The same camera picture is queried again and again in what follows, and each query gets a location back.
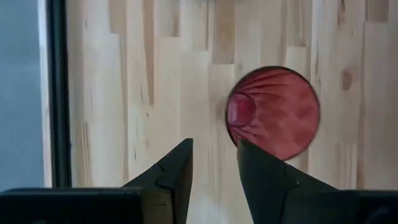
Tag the pink faceted plastic tumbler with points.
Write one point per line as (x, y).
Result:
(280, 115)

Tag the black table edge frame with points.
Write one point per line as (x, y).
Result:
(59, 93)

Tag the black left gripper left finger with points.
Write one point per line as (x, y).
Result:
(174, 180)

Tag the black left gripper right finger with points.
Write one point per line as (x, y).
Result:
(264, 183)

